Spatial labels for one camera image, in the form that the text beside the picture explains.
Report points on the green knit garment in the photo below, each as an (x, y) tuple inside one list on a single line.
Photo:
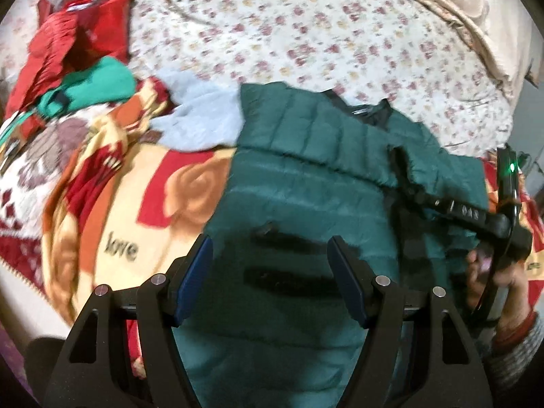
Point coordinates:
[(91, 87)]

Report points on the orange red floral blanket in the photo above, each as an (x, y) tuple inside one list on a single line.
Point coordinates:
[(127, 204)]

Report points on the light blue fleece garment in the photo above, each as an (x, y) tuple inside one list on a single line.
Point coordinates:
[(199, 114)]

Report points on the floral bed sheet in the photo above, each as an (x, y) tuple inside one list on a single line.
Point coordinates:
[(297, 29)]

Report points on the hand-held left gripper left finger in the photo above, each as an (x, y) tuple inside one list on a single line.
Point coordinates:
[(194, 282)]

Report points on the person's right forearm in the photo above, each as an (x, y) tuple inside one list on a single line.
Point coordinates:
[(516, 357)]

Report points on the red puffer jacket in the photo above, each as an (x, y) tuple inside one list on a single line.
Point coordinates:
[(55, 46)]

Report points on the dark green puffer jacket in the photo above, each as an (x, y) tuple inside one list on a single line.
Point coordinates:
[(297, 187)]

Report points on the person's right hand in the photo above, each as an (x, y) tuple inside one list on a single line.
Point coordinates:
[(508, 280)]

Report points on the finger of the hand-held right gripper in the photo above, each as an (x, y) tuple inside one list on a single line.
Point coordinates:
[(418, 193)]

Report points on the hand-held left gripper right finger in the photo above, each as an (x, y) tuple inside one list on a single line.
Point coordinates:
[(349, 282)]

